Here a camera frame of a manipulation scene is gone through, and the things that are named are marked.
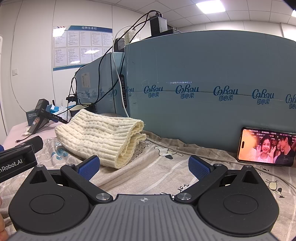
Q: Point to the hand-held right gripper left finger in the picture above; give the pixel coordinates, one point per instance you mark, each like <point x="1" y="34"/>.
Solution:
<point x="89" y="167"/>

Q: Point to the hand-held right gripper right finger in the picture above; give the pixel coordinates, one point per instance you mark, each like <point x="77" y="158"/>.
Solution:
<point x="198" y="166"/>

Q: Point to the cream knit garment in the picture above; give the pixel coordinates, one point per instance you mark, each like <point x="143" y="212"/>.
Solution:
<point x="99" y="136"/>

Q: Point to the pink sheet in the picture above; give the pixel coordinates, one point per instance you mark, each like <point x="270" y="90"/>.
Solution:
<point x="13" y="132"/>

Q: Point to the blue tissue box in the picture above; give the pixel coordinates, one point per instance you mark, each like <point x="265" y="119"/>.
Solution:
<point x="31" y="115"/>

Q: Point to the black gripper on stand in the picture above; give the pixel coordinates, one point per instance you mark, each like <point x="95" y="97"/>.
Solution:
<point x="38" y="115"/>

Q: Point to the grey printed bedsheet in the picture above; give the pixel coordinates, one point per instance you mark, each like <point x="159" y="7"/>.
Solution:
<point x="150" y="166"/>

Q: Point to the white blue plastic bag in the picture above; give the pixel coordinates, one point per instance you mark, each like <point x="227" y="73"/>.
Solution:
<point x="61" y="113"/>

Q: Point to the smartphone with lit screen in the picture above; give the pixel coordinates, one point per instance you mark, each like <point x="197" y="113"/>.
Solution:
<point x="266" y="148"/>

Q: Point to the blue cardboard box white label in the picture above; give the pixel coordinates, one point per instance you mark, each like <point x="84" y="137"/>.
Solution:
<point x="101" y="74"/>

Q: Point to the large blue cardboard box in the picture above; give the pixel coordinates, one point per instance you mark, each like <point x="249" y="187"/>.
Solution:
<point x="208" y="69"/>

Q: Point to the small black power adapter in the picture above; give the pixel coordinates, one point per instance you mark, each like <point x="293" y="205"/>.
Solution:
<point x="118" y="45"/>

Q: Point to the black box device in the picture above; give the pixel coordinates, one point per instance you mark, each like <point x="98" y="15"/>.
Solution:
<point x="158" y="25"/>

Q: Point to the ceiling light panel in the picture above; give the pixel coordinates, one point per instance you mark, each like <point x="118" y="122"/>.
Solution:
<point x="207" y="5"/>

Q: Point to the black clip mount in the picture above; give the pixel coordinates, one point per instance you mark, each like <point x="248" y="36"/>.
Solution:
<point x="72" y="98"/>

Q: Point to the white light switch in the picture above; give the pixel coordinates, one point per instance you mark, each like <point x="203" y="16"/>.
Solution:
<point x="14" y="71"/>

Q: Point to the wall poster with blue border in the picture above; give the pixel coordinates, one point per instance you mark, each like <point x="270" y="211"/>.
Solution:
<point x="78" y="46"/>

